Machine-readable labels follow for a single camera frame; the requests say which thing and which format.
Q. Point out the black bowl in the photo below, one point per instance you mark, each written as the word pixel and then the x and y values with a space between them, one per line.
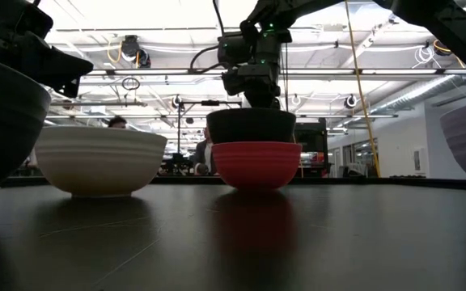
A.
pixel 251 125
pixel 2 129

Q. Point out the white bowl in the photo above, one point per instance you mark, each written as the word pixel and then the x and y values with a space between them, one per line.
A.
pixel 99 161

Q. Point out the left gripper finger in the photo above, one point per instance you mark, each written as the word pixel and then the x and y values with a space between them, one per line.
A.
pixel 59 66

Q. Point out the silver ventilation duct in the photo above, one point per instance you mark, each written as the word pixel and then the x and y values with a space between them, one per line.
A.
pixel 415 95

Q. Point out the black cabinet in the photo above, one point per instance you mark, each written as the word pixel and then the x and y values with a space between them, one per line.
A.
pixel 314 139

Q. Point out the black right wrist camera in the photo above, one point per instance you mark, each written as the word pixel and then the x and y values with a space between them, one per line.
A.
pixel 235 50

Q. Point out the person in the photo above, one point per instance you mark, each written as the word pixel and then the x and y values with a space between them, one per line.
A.
pixel 117 122
pixel 206 155

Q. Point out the ceiling light strip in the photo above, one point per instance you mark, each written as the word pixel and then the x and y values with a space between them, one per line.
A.
pixel 156 72

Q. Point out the red bowl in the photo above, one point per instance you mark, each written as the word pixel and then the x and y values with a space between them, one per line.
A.
pixel 257 165

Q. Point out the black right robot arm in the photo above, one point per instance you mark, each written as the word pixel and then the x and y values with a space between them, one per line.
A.
pixel 439 20

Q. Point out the black table frame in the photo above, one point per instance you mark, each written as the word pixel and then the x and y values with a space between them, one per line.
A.
pixel 338 181

